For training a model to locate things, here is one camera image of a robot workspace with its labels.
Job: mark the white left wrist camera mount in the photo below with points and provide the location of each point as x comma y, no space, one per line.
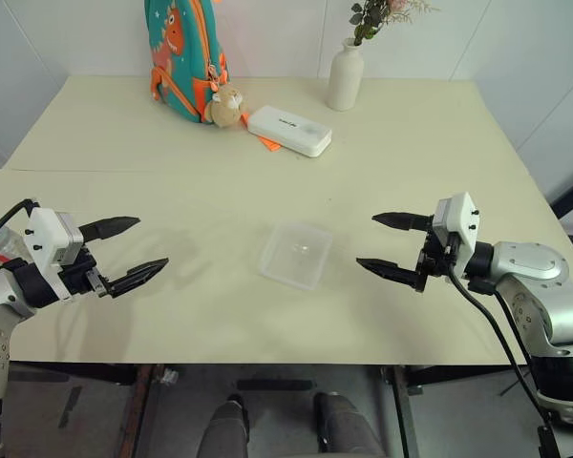
45,231

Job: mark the white rectangular case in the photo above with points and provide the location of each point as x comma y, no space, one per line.
289,130

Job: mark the artificial flower sprig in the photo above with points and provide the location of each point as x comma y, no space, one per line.
377,16

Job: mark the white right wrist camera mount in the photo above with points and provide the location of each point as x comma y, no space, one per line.
463,214

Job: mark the brown plush toy pendant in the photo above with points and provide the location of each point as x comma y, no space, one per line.
225,106

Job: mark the dark grey rounded shape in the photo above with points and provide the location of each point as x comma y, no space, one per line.
225,429
346,427

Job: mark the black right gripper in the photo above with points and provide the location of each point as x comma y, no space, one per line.
434,257

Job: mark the teal dinosaur backpack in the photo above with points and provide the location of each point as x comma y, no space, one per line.
184,57

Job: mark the dark metal table leg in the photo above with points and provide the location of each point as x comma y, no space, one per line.
403,415

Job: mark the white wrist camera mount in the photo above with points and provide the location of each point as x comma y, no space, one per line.
45,231
463,214

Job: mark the white ceramic vase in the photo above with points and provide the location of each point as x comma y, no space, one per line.
345,78

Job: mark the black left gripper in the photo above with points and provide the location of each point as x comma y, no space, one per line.
78,276

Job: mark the rusty brown table leg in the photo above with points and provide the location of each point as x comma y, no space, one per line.
141,415

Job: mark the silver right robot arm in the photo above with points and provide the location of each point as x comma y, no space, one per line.
535,281

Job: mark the black table frame bar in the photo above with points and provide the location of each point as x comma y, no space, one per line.
76,371
463,374

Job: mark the small clear plastic bag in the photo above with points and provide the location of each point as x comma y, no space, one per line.
167,377

